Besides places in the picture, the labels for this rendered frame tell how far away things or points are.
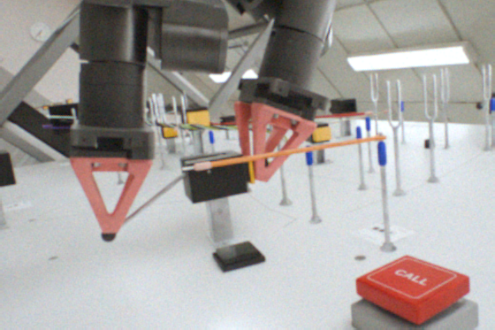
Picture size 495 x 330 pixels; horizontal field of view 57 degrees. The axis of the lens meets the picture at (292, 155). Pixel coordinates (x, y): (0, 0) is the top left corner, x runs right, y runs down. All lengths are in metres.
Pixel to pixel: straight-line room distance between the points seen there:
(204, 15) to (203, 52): 0.03
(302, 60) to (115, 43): 0.17
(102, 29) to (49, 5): 7.78
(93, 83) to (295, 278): 0.23
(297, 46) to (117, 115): 0.18
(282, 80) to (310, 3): 0.09
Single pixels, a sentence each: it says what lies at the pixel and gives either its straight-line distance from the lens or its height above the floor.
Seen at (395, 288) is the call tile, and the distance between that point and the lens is 0.28.
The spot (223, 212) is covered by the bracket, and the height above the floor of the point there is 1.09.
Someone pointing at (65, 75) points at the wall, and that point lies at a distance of 8.11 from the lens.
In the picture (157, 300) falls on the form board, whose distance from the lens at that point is 0.39.
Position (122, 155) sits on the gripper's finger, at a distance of 0.42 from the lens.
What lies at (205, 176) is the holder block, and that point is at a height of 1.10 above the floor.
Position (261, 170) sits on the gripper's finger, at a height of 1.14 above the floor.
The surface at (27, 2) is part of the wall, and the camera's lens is 8.17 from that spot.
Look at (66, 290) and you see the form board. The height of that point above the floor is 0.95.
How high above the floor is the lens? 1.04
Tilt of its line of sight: 16 degrees up
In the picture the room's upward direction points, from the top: 32 degrees clockwise
